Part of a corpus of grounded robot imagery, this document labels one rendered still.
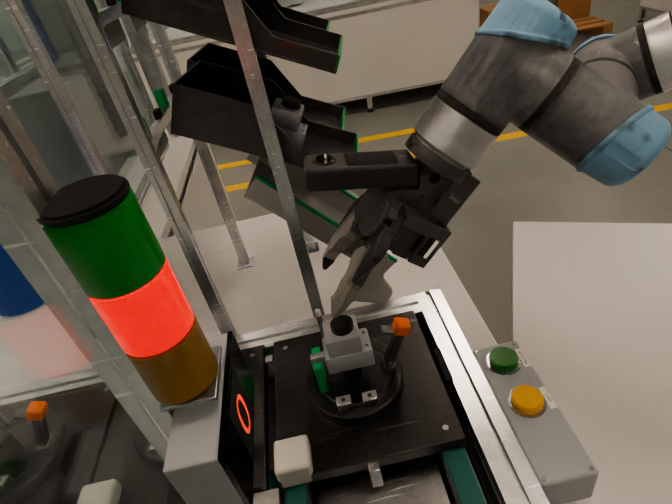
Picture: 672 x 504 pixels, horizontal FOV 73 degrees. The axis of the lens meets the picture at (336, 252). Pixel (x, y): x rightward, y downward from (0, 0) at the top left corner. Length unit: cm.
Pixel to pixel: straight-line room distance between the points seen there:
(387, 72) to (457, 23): 70
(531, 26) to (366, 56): 397
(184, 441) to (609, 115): 43
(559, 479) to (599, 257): 57
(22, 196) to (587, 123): 42
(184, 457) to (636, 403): 67
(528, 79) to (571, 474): 43
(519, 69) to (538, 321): 57
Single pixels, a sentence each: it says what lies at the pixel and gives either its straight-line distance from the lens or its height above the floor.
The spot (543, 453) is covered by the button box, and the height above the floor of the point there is 96.
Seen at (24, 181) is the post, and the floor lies 143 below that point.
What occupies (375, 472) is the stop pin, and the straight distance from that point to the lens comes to 62.
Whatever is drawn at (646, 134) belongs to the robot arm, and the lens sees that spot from 48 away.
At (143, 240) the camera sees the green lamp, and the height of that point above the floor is 138.
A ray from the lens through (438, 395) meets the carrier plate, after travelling 67.
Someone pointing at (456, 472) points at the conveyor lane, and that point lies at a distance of 64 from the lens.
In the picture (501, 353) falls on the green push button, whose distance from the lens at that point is 71.
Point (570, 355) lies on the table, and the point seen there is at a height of 86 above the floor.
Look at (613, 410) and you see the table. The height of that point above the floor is 86.
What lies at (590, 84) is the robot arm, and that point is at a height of 136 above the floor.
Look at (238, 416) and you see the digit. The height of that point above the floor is 121.
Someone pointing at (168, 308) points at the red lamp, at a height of 134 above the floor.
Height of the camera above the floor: 151
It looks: 35 degrees down
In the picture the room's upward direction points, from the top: 13 degrees counter-clockwise
